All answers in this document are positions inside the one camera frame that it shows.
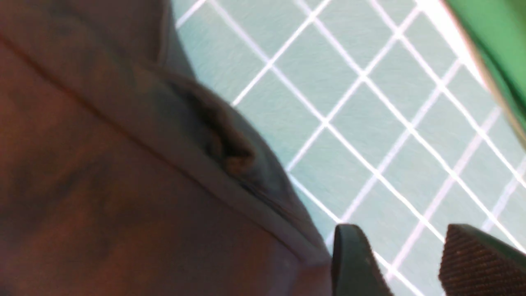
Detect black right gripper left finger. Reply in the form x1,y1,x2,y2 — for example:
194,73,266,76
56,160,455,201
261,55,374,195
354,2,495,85
331,224,392,296

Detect dark gray long-sleeve shirt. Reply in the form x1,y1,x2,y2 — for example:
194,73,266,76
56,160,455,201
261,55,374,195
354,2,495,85
1,0,332,296

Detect green backdrop cloth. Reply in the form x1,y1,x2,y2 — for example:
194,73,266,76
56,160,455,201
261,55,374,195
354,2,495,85
442,0,526,146

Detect green grid cutting mat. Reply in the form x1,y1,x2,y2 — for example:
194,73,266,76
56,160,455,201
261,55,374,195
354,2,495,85
172,0,525,296

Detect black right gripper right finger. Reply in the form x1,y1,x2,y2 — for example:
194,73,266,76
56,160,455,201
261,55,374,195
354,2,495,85
439,224,526,296

